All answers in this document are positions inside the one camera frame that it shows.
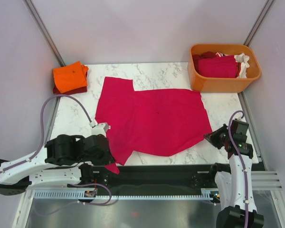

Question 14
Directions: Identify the crimson pink t-shirt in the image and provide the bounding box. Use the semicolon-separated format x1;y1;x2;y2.
95;77;212;174

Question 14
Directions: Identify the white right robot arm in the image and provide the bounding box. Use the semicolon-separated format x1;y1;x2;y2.
204;120;264;228

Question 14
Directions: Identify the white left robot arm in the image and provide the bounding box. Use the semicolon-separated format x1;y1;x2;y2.
0;134;115;196

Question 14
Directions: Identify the orange plastic basket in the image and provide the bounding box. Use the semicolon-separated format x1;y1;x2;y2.
187;44;261;93

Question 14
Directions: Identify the crimson t-shirt in basket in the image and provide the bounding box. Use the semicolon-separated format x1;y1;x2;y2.
197;57;227;78

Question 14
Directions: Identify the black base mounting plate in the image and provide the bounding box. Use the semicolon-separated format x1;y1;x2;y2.
68;163;238;197

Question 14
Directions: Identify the folded orange t-shirt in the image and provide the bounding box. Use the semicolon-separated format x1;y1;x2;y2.
52;61;89;94

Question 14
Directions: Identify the white t-shirt red print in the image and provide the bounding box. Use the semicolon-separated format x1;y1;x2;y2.
216;52;250;79

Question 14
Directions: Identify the dark red garment in basket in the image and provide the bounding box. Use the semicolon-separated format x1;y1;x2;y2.
192;51;216;62

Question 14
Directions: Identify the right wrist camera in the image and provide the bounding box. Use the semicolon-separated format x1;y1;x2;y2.
230;119;249;135

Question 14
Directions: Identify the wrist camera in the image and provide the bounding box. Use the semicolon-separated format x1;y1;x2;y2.
89;121;111;137
230;119;249;135

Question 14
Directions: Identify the aluminium extrusion rail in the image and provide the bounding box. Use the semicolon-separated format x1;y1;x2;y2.
251;171;282;190

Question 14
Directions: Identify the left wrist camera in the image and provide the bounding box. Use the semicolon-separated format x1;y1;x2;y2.
89;121;111;137

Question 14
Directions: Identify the white slotted cable duct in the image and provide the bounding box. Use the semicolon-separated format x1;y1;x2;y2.
34;189;220;200

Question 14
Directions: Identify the right aluminium corner post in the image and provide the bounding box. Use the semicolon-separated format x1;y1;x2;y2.
243;0;276;47

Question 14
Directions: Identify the aluminium corner post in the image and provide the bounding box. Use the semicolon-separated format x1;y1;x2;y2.
23;0;66;67
243;0;276;47

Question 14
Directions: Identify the left aluminium corner post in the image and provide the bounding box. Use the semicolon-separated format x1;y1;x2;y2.
23;0;66;67

